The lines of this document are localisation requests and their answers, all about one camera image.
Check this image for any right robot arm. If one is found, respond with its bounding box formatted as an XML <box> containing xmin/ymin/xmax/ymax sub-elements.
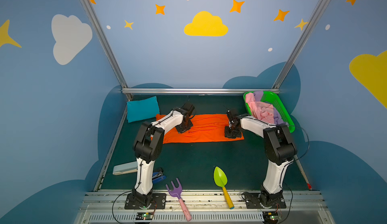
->
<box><xmin>225</xmin><ymin>110</ymin><xmax>297</xmax><ymax>208</ymax></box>

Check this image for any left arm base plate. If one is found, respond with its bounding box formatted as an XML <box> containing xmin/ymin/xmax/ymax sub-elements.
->
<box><xmin>124</xmin><ymin>192</ymin><xmax>166</xmax><ymax>210</ymax></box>

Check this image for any purple t shirt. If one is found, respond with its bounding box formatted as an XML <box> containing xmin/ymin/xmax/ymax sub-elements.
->
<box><xmin>253</xmin><ymin>91</ymin><xmax>288</xmax><ymax>124</ymax></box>

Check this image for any green plastic basket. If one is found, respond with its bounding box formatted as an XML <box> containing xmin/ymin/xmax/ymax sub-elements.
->
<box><xmin>243</xmin><ymin>91</ymin><xmax>295</xmax><ymax>133</ymax></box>

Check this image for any blue stapler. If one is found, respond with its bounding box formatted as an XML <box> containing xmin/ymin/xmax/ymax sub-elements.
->
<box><xmin>152</xmin><ymin>170</ymin><xmax>166</xmax><ymax>184</ymax></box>

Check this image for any grey stapler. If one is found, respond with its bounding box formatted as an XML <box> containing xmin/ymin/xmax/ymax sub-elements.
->
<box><xmin>112</xmin><ymin>161</ymin><xmax>138</xmax><ymax>176</ymax></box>

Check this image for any front aluminium mounting rail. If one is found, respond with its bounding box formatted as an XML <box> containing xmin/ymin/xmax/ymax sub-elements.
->
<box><xmin>74</xmin><ymin>190</ymin><xmax>335</xmax><ymax>224</ymax></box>

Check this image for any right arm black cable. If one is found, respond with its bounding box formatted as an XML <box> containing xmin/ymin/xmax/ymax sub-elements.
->
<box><xmin>272</xmin><ymin>126</ymin><xmax>310</xmax><ymax>222</ymax></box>

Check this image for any right green circuit board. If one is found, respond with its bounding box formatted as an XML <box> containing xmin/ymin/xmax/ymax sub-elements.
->
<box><xmin>262</xmin><ymin>212</ymin><xmax>280</xmax><ymax>224</ymax></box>

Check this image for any aluminium back frame rail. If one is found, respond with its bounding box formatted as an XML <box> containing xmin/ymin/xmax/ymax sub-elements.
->
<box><xmin>122</xmin><ymin>88</ymin><xmax>280</xmax><ymax>95</ymax></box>

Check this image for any folded teal t shirt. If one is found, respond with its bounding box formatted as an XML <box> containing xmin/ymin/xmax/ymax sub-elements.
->
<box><xmin>127</xmin><ymin>96</ymin><xmax>160</xmax><ymax>123</ymax></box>

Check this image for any left green circuit board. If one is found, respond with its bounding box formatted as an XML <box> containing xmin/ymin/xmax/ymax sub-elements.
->
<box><xmin>135</xmin><ymin>213</ymin><xmax>154</xmax><ymax>221</ymax></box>

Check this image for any purple toy rake pink handle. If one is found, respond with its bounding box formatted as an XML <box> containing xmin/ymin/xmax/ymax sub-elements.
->
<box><xmin>165</xmin><ymin>178</ymin><xmax>192</xmax><ymax>222</ymax></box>

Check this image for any aluminium left frame post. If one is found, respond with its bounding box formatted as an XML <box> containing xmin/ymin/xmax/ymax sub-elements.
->
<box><xmin>80</xmin><ymin>0</ymin><xmax>133</xmax><ymax>101</ymax></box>

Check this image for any green toy shovel yellow handle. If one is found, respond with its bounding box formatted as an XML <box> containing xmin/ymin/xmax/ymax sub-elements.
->
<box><xmin>214</xmin><ymin>167</ymin><xmax>234</xmax><ymax>209</ymax></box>

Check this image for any aluminium right frame post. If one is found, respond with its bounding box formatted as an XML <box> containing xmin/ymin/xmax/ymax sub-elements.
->
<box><xmin>271</xmin><ymin>0</ymin><xmax>331</xmax><ymax>92</ymax></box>

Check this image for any green circuit board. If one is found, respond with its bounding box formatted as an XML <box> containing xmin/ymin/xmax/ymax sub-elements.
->
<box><xmin>262</xmin><ymin>212</ymin><xmax>280</xmax><ymax>224</ymax></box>
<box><xmin>135</xmin><ymin>213</ymin><xmax>154</xmax><ymax>221</ymax></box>

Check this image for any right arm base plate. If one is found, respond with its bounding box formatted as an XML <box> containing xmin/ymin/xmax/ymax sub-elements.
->
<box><xmin>241</xmin><ymin>191</ymin><xmax>287</xmax><ymax>209</ymax></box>

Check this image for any orange t shirt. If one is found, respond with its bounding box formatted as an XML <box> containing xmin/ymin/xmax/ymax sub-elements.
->
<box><xmin>163</xmin><ymin>114</ymin><xmax>244</xmax><ymax>144</ymax></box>

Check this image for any aluminium frame post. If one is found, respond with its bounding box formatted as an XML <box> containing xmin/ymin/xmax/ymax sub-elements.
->
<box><xmin>80</xmin><ymin>0</ymin><xmax>133</xmax><ymax>101</ymax></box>
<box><xmin>271</xmin><ymin>0</ymin><xmax>331</xmax><ymax>92</ymax></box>

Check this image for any pink t shirt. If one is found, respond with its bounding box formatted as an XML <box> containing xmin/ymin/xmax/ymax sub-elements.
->
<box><xmin>245</xmin><ymin>91</ymin><xmax>275</xmax><ymax>124</ymax></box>

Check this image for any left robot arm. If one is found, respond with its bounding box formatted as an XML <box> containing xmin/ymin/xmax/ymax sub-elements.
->
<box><xmin>130</xmin><ymin>102</ymin><xmax>195</xmax><ymax>207</ymax></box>

